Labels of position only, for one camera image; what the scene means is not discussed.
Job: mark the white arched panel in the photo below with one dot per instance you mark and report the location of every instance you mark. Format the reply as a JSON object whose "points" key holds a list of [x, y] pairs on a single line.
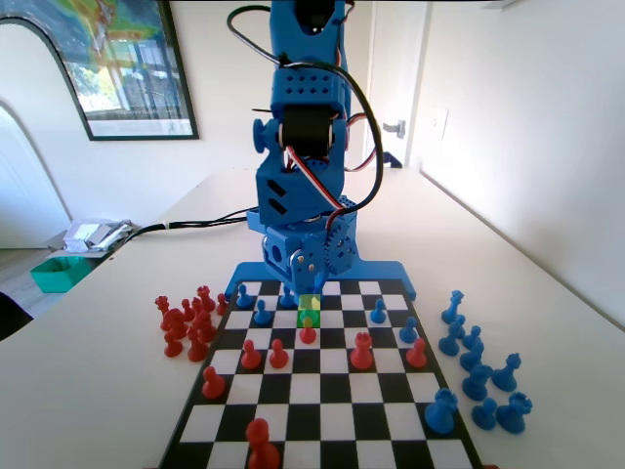
{"points": [[29, 146]]}

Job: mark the white door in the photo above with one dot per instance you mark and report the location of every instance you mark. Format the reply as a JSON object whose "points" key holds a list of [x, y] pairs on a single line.
{"points": [[395, 58]]}

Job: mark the black framed map poster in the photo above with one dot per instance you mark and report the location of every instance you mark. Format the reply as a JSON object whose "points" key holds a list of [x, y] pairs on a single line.
{"points": [[137, 73]]}

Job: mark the blue gripper with gears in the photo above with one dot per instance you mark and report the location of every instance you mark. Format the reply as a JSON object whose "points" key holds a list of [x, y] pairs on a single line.
{"points": [[282, 254]]}

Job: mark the red chess bishop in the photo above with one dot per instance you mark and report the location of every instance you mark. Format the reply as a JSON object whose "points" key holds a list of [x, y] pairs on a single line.
{"points": [[205, 325], [196, 349]]}

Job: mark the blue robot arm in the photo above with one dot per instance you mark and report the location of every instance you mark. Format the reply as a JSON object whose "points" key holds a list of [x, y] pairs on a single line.
{"points": [[303, 88]]}

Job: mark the blue base plate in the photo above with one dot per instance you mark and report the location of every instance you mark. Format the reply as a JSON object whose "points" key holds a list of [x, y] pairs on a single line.
{"points": [[381, 271]]}

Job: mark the red chess pawn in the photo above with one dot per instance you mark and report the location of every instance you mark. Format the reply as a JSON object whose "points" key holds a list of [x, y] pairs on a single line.
{"points": [[187, 311], [307, 336], [213, 386], [173, 347], [222, 305], [416, 356], [250, 359], [278, 357]]}

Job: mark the blue chess rook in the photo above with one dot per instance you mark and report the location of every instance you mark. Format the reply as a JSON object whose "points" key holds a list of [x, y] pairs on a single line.
{"points": [[441, 415], [514, 417]]}

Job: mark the blue chess pawn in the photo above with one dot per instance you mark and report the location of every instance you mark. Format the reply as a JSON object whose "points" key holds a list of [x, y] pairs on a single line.
{"points": [[262, 316], [471, 339], [285, 299], [242, 300], [407, 333], [448, 344], [484, 417], [377, 315]]}

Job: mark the green plastic bin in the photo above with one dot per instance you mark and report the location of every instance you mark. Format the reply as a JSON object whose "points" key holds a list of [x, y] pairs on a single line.
{"points": [[56, 278]]}

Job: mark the pile of papers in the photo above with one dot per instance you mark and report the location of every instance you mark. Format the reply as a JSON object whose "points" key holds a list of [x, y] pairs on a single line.
{"points": [[95, 234]]}

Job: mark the blue chess king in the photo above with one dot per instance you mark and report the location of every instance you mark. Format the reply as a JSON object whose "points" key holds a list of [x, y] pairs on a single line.
{"points": [[312, 300]]}

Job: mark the large red piece front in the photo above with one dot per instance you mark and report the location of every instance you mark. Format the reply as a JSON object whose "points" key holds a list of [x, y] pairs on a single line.
{"points": [[261, 449]]}

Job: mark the white light switch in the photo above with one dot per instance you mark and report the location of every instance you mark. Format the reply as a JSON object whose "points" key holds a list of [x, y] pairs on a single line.
{"points": [[438, 124]]}

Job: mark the black and white chessboard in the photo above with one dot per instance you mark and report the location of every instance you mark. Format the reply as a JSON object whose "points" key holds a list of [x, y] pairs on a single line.
{"points": [[322, 364]]}

